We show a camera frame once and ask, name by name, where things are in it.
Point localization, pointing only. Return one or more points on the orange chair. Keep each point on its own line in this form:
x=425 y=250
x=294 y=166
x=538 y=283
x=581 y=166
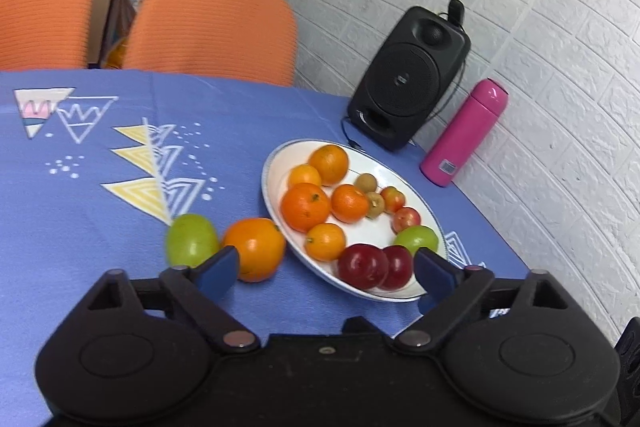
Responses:
x=45 y=12
x=215 y=27

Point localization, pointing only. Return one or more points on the mandarin orange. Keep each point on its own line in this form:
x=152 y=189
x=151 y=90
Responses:
x=306 y=207
x=349 y=203

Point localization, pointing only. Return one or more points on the tan longan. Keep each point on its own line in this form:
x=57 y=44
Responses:
x=365 y=182
x=375 y=204

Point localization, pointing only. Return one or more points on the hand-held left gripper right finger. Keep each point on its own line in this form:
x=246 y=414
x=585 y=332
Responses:
x=435 y=277

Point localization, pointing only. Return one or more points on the small orange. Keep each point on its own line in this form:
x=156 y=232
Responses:
x=326 y=242
x=304 y=177

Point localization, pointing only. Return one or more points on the pink thermos bottle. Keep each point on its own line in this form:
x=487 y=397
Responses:
x=467 y=132

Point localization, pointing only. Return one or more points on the red yellow plum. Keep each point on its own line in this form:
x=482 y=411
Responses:
x=392 y=199
x=406 y=219

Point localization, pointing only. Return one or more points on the dark red plum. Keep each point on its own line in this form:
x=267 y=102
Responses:
x=400 y=266
x=363 y=266

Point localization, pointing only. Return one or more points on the blue printed tablecloth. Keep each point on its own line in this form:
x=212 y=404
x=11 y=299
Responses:
x=75 y=227

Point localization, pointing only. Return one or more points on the white plate with blue rim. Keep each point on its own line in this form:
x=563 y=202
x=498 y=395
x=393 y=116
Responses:
x=280 y=162

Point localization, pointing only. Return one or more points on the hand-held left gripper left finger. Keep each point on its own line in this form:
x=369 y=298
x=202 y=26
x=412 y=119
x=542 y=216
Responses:
x=220 y=272

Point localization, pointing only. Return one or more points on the black speaker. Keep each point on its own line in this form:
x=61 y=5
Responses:
x=405 y=82

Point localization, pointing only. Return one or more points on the green jujube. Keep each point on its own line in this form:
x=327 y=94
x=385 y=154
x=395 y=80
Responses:
x=419 y=239
x=192 y=241

